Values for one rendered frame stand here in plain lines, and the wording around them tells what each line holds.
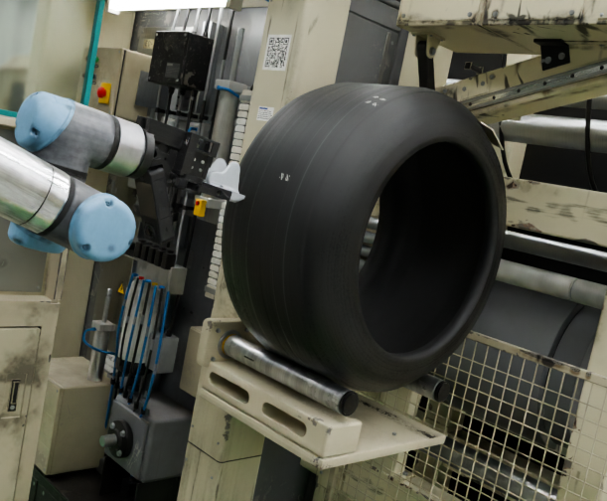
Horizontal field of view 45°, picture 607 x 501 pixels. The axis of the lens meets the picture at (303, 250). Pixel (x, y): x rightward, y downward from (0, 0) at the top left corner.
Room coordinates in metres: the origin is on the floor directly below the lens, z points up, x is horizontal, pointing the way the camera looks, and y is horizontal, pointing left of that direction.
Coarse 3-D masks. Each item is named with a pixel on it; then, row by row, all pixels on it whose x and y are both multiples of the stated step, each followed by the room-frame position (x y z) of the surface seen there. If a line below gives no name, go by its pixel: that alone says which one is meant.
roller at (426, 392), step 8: (424, 376) 1.44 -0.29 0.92; (432, 376) 1.44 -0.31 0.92; (408, 384) 1.46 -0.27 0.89; (416, 384) 1.44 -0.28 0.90; (424, 384) 1.43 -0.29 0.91; (432, 384) 1.42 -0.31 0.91; (440, 384) 1.41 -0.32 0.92; (448, 384) 1.43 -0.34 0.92; (416, 392) 1.45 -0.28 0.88; (424, 392) 1.43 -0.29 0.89; (432, 392) 1.41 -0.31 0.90; (440, 392) 1.41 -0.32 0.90; (448, 392) 1.43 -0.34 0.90; (440, 400) 1.42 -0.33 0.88
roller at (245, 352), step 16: (224, 352) 1.45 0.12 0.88; (240, 352) 1.41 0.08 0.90; (256, 352) 1.38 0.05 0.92; (256, 368) 1.37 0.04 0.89; (272, 368) 1.34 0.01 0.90; (288, 368) 1.32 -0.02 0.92; (304, 368) 1.31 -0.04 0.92; (288, 384) 1.31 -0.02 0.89; (304, 384) 1.28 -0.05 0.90; (320, 384) 1.26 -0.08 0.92; (336, 384) 1.25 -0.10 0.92; (320, 400) 1.25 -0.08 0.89; (336, 400) 1.22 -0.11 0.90; (352, 400) 1.22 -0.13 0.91
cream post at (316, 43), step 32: (288, 0) 1.57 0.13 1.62; (320, 0) 1.55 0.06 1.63; (288, 32) 1.55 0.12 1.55; (320, 32) 1.56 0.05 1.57; (288, 64) 1.54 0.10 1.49; (320, 64) 1.57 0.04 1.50; (256, 96) 1.60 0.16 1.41; (288, 96) 1.53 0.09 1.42; (256, 128) 1.58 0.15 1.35; (224, 288) 1.59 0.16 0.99; (224, 416) 1.53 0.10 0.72; (192, 448) 1.60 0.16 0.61; (224, 448) 1.53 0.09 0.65; (256, 448) 1.60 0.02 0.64; (192, 480) 1.58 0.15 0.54; (224, 480) 1.54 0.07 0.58
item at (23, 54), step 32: (0, 0) 1.42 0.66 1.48; (32, 0) 1.46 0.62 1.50; (64, 0) 1.51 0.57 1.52; (96, 0) 1.56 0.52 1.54; (0, 32) 1.43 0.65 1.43; (32, 32) 1.47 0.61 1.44; (64, 32) 1.52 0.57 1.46; (96, 32) 1.56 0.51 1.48; (0, 64) 1.43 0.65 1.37; (32, 64) 1.48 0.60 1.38; (64, 64) 1.52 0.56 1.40; (0, 96) 1.44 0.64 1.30; (64, 96) 1.53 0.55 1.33
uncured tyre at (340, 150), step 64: (320, 128) 1.24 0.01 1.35; (384, 128) 1.21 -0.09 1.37; (448, 128) 1.30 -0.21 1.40; (256, 192) 1.25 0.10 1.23; (320, 192) 1.16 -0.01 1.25; (384, 192) 1.65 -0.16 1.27; (448, 192) 1.61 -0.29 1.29; (256, 256) 1.23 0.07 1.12; (320, 256) 1.15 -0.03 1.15; (384, 256) 1.67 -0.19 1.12; (448, 256) 1.61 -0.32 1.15; (256, 320) 1.29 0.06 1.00; (320, 320) 1.18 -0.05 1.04; (384, 320) 1.61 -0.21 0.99; (448, 320) 1.53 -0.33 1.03; (384, 384) 1.31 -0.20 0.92
